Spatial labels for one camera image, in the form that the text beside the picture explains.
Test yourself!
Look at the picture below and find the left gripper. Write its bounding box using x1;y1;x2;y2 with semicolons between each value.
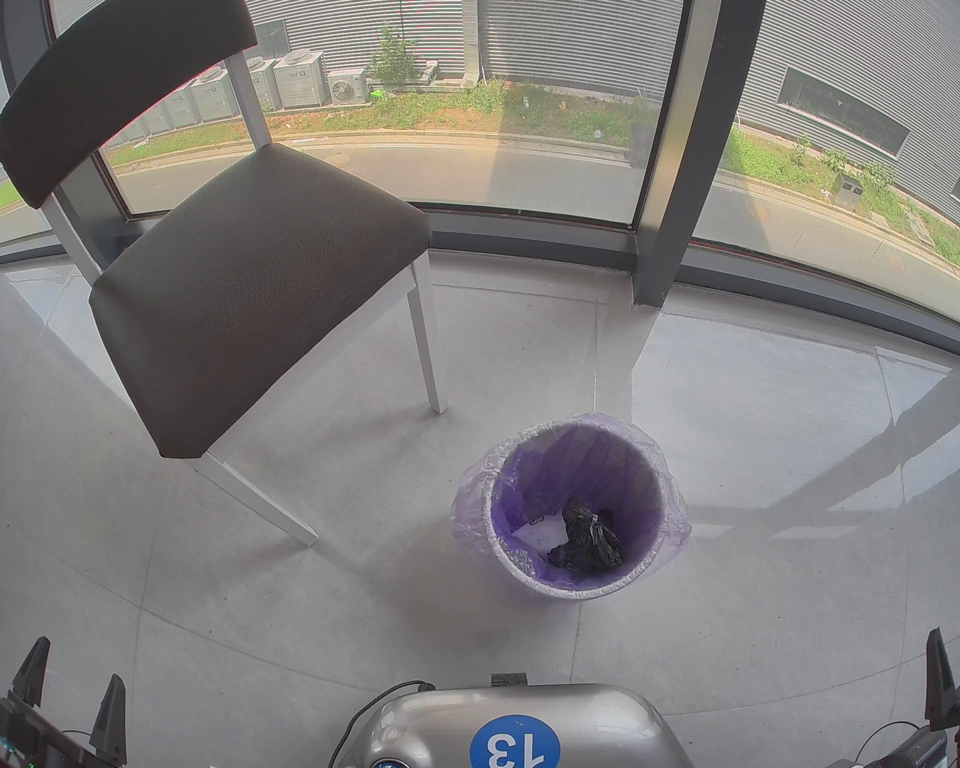
0;635;129;768

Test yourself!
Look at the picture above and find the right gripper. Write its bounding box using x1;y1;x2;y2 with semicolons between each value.
891;627;960;768

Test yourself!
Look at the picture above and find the black plastic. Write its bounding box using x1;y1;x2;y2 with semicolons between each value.
546;498;626;576

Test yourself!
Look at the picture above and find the purple plastic bag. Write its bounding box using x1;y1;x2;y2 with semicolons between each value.
450;411;693;601

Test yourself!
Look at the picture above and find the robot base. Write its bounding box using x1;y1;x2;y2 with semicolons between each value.
333;672;695;768

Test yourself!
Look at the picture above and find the white trash bin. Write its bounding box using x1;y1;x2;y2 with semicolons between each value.
482;420;670;603

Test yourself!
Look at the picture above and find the white chair with dark seat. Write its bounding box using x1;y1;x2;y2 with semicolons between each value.
0;0;450;547

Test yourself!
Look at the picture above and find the window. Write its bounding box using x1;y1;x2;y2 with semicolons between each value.
0;0;960;354

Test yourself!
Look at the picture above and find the black cable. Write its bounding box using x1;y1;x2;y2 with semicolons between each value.
855;720;922;766
327;679;437;768

